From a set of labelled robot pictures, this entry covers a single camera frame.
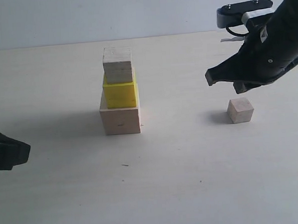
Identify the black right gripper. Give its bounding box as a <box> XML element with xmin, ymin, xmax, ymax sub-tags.
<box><xmin>205</xmin><ymin>0</ymin><xmax>298</xmax><ymax>94</ymax></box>

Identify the small wooden cube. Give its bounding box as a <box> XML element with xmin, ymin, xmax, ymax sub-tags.
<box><xmin>227</xmin><ymin>97</ymin><xmax>254</xmax><ymax>124</ymax></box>

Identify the large light wooden cube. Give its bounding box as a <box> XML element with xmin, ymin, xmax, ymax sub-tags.
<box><xmin>99</xmin><ymin>83</ymin><xmax>141</xmax><ymax>135</ymax></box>

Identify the yellow cube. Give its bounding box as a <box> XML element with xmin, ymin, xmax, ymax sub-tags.
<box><xmin>102</xmin><ymin>68</ymin><xmax>140</xmax><ymax>109</ymax></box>

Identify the medium grooved wooden cube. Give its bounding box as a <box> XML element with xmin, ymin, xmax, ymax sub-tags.
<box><xmin>102</xmin><ymin>47</ymin><xmax>133</xmax><ymax>84</ymax></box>

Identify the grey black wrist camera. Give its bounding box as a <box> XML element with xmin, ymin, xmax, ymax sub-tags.
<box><xmin>216</xmin><ymin>0</ymin><xmax>275</xmax><ymax>38</ymax></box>

